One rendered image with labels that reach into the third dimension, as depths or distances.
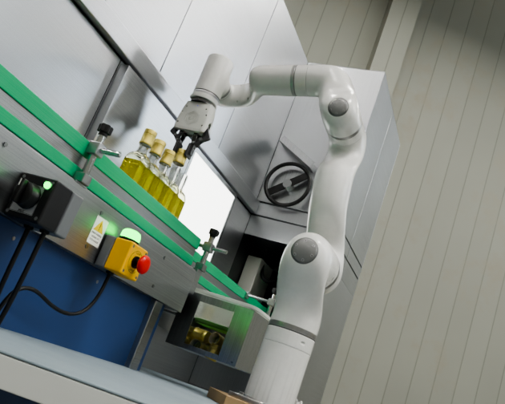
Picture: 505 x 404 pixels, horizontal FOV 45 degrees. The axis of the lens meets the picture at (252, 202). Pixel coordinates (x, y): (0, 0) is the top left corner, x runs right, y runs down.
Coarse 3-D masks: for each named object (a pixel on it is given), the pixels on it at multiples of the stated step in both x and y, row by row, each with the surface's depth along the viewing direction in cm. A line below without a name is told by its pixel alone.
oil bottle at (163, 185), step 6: (162, 174) 168; (162, 180) 167; (168, 180) 170; (156, 186) 166; (162, 186) 168; (168, 186) 170; (156, 192) 166; (162, 192) 168; (156, 198) 166; (162, 198) 169
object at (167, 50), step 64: (0, 0) 129; (64, 0) 146; (128, 0) 166; (192, 0) 194; (256, 0) 232; (64, 64) 150; (128, 64) 171; (192, 64) 202; (256, 64) 243; (256, 128) 255; (256, 192) 269; (256, 256) 285
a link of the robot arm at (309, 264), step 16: (304, 240) 144; (320, 240) 144; (288, 256) 144; (304, 256) 142; (320, 256) 142; (336, 256) 151; (288, 272) 144; (304, 272) 142; (320, 272) 142; (336, 272) 151; (288, 288) 145; (304, 288) 143; (320, 288) 143; (288, 304) 145; (304, 304) 144; (320, 304) 145; (272, 320) 147; (288, 320) 144; (304, 320) 144; (320, 320) 147
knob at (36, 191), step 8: (24, 184) 99; (32, 184) 100; (16, 192) 98; (24, 192) 99; (32, 192) 99; (40, 192) 101; (16, 200) 99; (24, 200) 99; (32, 200) 100; (24, 208) 101
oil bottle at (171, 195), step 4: (172, 180) 174; (172, 184) 172; (176, 184) 175; (168, 188) 171; (172, 188) 172; (176, 188) 174; (168, 192) 171; (172, 192) 173; (176, 192) 175; (168, 196) 171; (172, 196) 173; (176, 196) 175; (164, 200) 170; (168, 200) 172; (172, 200) 173; (164, 204) 170; (168, 204) 172; (172, 204) 174; (168, 208) 172; (172, 208) 174
